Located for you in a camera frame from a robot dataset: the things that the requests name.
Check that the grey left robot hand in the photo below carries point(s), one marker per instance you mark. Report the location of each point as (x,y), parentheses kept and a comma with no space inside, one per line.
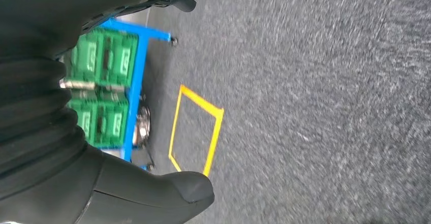
(50,7)

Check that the blue metal shelf rack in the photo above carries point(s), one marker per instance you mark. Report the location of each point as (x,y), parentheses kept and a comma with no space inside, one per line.
(136,81)

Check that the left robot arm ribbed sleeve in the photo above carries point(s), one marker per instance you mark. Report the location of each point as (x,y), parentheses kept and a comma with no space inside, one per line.
(30,114)

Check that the shiny silver metal object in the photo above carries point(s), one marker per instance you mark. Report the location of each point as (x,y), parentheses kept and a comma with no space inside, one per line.
(144,128)

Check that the yellow floor tape square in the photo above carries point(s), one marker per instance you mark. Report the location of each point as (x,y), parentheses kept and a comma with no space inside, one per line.
(216,131)

